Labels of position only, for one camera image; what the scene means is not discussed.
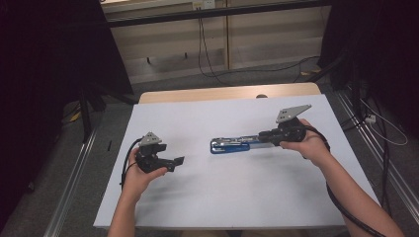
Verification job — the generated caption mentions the person's left hand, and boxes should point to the person's left hand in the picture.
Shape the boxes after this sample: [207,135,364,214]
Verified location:
[122,147,169,201]

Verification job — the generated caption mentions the black curtain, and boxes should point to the black curtain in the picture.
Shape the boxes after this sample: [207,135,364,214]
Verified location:
[0,0,134,228]
[317,0,419,139]

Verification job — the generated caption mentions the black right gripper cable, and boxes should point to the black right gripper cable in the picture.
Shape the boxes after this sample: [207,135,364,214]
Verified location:
[304,124,388,237]

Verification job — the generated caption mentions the person's right hand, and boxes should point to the person's right hand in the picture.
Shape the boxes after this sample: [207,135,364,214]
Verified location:
[280,118,334,168]

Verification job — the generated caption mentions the white table sheet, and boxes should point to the white table sheet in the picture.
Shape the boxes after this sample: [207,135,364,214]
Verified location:
[93,93,379,230]

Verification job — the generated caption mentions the black floor cable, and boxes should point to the black floor cable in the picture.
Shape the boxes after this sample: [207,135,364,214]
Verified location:
[378,124,393,216]

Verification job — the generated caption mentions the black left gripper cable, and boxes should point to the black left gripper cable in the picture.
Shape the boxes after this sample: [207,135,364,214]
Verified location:
[120,137,144,192]

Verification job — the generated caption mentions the wooden table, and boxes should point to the wooden table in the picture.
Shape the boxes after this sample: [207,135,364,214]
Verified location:
[137,82,322,105]

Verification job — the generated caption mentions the white wall outlet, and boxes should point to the white wall outlet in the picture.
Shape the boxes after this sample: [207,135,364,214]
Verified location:
[192,0,215,10]

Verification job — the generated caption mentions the metal floor rail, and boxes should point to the metal floor rail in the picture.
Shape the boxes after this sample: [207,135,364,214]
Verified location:
[43,127,99,237]
[335,92,419,216]

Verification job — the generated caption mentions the blue stapler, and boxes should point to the blue stapler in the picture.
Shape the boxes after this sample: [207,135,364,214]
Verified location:
[209,132,281,155]

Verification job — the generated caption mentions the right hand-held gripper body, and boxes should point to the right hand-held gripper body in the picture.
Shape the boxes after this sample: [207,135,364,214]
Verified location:
[276,104,312,146]

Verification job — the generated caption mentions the black power cable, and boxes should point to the black power cable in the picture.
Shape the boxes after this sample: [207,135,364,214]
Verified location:
[201,9,321,80]
[197,9,229,86]

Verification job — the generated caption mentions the black stand legs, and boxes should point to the black stand legs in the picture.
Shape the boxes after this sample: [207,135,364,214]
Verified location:
[78,87,136,143]

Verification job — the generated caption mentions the white cable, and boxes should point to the white cable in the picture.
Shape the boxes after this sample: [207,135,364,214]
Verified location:
[360,98,409,147]

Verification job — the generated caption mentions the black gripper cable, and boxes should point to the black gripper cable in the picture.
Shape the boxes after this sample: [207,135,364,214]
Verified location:
[120,137,144,192]
[304,124,388,237]

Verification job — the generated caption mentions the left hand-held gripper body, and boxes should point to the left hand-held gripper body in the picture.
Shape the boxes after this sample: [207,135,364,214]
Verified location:
[135,131,168,174]

